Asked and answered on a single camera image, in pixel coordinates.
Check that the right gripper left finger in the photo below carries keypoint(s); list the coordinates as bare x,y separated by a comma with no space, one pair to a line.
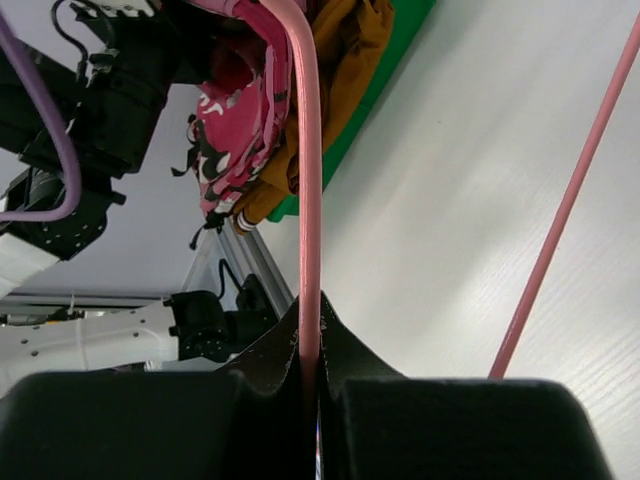
179,389

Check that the pink camouflage trousers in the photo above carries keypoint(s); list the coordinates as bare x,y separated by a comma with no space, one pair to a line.
242,111

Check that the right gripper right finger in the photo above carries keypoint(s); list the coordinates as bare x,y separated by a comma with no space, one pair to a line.
379,424

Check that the pink wire hanger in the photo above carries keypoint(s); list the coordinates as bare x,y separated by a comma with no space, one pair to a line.
310,164

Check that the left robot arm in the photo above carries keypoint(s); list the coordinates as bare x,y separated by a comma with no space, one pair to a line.
110,117

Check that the brown trousers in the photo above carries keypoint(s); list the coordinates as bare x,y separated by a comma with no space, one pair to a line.
350,37

